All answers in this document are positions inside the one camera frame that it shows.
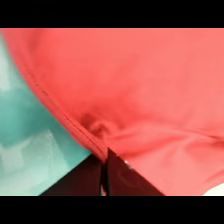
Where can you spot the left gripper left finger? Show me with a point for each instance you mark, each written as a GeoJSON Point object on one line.
{"type": "Point", "coordinates": [80, 181]}

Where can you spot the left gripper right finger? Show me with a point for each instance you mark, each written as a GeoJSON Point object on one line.
{"type": "Point", "coordinates": [126, 181]}

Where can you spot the red T-shirt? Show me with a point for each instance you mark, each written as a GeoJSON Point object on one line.
{"type": "Point", "coordinates": [140, 86]}

